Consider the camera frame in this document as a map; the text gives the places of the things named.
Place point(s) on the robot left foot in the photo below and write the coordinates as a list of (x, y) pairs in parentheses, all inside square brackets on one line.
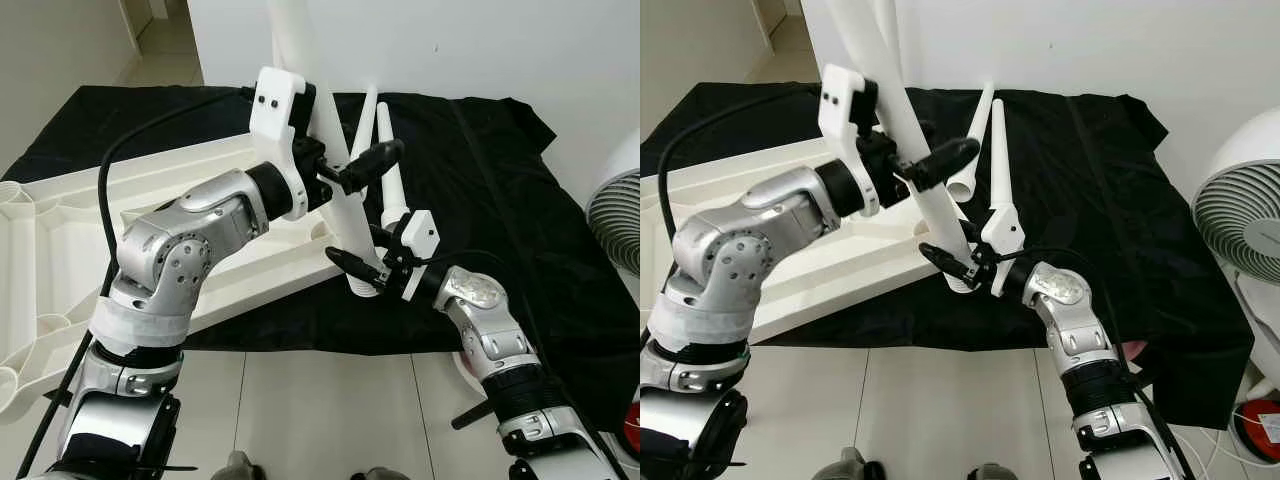
[(852, 466), (243, 468)]

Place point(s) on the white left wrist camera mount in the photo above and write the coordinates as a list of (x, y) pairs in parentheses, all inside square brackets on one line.
[(275, 120), (845, 115)]

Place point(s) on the white plastic children table top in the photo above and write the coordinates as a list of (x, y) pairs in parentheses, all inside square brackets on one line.
[(860, 260), (60, 230)]

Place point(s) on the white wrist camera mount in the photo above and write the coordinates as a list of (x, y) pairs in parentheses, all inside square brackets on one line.
[(275, 120), (845, 115), (420, 240), (1002, 235)]

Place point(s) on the red object on floor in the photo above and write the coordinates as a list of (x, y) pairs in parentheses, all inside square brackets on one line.
[(1260, 430), (632, 425)]

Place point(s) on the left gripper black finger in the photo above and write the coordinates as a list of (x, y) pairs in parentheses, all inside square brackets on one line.
[(375, 160), (945, 160)]

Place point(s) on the white round fan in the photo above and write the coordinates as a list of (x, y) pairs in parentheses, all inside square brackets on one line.
[(1240, 200), (618, 215)]

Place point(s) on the black folding table leg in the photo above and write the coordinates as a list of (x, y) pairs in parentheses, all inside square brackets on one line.
[(472, 415)]

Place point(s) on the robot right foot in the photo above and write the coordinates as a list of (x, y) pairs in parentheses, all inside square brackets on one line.
[(992, 472), (380, 474)]

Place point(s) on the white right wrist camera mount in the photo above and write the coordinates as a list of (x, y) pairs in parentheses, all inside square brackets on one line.
[(420, 240), (1002, 235)]

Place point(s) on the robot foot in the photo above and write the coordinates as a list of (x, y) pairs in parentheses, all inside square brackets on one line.
[(380, 474), (243, 468), (992, 472), (852, 466)]

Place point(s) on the pink cushion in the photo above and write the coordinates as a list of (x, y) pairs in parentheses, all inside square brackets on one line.
[(466, 368), (1135, 350)]

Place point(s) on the black tablecloth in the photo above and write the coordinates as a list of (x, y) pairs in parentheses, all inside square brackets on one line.
[(500, 250), (1100, 250)]

